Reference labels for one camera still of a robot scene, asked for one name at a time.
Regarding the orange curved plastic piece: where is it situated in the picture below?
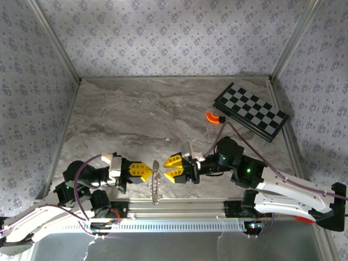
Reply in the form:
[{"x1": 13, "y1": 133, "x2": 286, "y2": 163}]
[{"x1": 206, "y1": 111, "x2": 226, "y2": 126}]

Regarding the thin aluminium table rail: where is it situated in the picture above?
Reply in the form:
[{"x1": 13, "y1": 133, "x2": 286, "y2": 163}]
[{"x1": 80, "y1": 76, "x2": 272, "y2": 82}]

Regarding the folded black white chessboard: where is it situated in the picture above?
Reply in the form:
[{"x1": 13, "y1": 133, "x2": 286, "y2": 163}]
[{"x1": 213, "y1": 82, "x2": 290, "y2": 144}]

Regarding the aluminium table side rail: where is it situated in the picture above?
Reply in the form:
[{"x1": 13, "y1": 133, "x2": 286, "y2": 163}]
[
  {"x1": 268, "y1": 77, "x2": 313, "y2": 199},
  {"x1": 40, "y1": 78, "x2": 82, "y2": 202}
]

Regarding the wide aluminium frame rail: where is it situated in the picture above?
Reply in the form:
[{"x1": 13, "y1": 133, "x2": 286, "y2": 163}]
[{"x1": 89, "y1": 197, "x2": 326, "y2": 221}]

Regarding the grey metal sheet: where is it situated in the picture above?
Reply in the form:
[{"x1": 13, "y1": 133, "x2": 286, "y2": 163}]
[{"x1": 28, "y1": 232, "x2": 327, "y2": 261}]

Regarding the black cable connector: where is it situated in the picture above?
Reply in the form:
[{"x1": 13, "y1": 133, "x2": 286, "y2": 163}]
[{"x1": 90, "y1": 221, "x2": 113, "y2": 236}]

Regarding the aluminium frame post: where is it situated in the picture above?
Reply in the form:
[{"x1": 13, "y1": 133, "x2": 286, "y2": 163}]
[{"x1": 271, "y1": 0, "x2": 321, "y2": 80}]

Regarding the white slotted cable duct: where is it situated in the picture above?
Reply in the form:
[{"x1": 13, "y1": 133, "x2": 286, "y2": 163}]
[{"x1": 62, "y1": 220, "x2": 247, "y2": 234}]

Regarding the black circuit board with lights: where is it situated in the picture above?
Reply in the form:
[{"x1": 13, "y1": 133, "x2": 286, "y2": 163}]
[{"x1": 244, "y1": 220, "x2": 264, "y2": 237}]

